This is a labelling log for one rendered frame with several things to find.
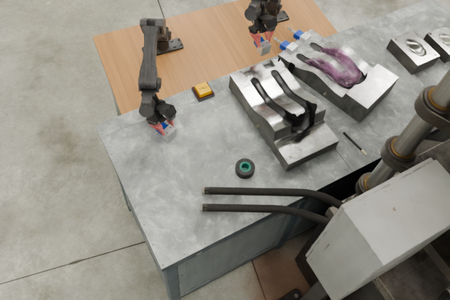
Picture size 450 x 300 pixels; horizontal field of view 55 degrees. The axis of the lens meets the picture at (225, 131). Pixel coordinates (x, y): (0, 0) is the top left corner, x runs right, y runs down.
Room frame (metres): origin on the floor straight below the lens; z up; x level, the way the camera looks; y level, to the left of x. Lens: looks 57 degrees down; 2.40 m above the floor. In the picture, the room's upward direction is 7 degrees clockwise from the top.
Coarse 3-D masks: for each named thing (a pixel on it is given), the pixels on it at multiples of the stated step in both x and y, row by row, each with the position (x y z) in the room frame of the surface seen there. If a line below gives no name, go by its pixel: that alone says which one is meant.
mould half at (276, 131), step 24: (240, 72) 1.31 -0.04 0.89; (264, 72) 1.33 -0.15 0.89; (288, 72) 1.34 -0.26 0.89; (240, 96) 1.20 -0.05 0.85; (312, 96) 1.19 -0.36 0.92; (264, 120) 1.05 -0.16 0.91; (288, 144) 0.97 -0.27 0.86; (312, 144) 0.99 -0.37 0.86; (336, 144) 1.02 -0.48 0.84; (288, 168) 0.88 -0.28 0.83
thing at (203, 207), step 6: (204, 204) 0.67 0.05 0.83; (210, 204) 0.68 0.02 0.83; (216, 204) 0.68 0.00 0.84; (222, 204) 0.68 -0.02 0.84; (228, 204) 0.68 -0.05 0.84; (234, 204) 0.68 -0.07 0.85; (240, 204) 0.68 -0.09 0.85; (246, 204) 0.68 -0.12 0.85; (252, 204) 0.69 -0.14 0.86; (204, 210) 0.65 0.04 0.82; (210, 210) 0.65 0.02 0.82; (216, 210) 0.66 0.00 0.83; (222, 210) 0.66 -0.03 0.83; (228, 210) 0.66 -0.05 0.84; (234, 210) 0.66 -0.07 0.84; (240, 210) 0.66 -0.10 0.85; (246, 210) 0.66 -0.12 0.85; (252, 210) 0.66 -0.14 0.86; (258, 210) 0.66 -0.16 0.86; (264, 210) 0.66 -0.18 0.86; (270, 210) 0.66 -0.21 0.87
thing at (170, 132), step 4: (164, 124) 1.01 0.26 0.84; (164, 128) 0.99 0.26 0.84; (168, 128) 0.99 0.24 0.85; (172, 128) 0.99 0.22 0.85; (164, 132) 0.97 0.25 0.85; (168, 132) 0.97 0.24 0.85; (172, 132) 0.97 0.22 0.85; (164, 136) 0.96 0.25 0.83; (168, 136) 0.95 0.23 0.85; (172, 136) 0.97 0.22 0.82; (168, 140) 0.95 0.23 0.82
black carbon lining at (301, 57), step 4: (312, 44) 1.58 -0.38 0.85; (316, 44) 1.58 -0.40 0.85; (316, 48) 1.56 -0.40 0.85; (296, 56) 1.48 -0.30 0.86; (300, 56) 1.49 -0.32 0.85; (304, 56) 1.49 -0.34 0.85; (304, 60) 1.47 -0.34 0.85; (364, 76) 1.38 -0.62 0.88; (360, 80) 1.37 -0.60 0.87; (364, 80) 1.33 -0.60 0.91; (348, 88) 1.30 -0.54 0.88
